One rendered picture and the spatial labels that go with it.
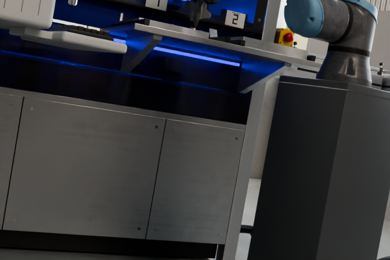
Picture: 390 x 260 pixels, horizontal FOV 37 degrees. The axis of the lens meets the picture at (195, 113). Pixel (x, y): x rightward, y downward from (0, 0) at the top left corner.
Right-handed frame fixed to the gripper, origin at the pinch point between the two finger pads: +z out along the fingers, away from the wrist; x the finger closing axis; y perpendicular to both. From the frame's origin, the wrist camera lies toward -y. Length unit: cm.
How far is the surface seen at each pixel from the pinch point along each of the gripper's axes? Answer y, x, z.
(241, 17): 27.9, 19.8, -9.1
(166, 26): -11.4, -6.2, 3.8
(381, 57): 230, 179, -28
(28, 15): -59, -35, 12
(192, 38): -6.8, -20.2, 7.4
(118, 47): -32.9, -30.2, 15.4
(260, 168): 200, 284, 84
